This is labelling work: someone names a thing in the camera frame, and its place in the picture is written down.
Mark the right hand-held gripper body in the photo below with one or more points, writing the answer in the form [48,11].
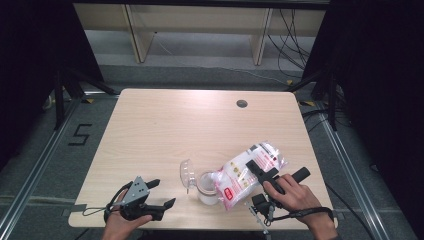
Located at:
[301,174]

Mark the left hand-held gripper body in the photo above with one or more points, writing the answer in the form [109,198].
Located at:
[136,190]

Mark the red and white sugar bag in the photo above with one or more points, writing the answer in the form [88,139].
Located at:
[240,181]

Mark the clear glass jar with lid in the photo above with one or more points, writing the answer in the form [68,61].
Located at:
[206,195]

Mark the person's right hand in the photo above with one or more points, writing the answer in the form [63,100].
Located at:
[300,200]

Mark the person's left hand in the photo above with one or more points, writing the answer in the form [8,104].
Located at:
[117,228]

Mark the grey tape strip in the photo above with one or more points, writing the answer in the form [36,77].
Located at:
[78,208]

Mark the grey table grommet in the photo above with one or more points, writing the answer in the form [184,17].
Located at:
[242,103]

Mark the yellow black tape piece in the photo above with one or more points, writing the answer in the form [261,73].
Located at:
[307,103]
[289,82]
[88,100]

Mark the black metal stand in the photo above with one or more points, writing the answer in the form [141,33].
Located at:
[59,100]
[332,103]

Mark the black curtain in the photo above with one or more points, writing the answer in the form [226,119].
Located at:
[383,66]
[26,50]

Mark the light wooden shelf unit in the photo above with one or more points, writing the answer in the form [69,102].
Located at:
[140,40]

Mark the aluminium floor rail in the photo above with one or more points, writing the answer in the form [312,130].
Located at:
[350,173]
[41,163]

